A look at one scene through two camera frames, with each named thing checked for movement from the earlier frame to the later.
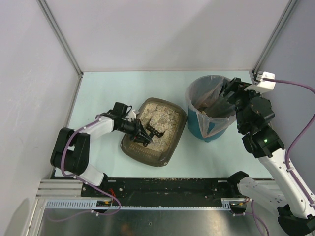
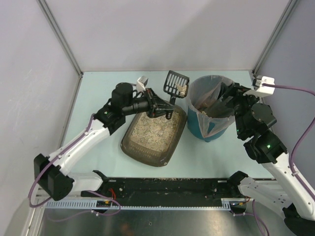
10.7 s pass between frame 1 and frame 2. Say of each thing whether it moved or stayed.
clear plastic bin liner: stayed
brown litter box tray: stayed
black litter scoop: moved
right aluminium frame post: stayed
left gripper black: moved
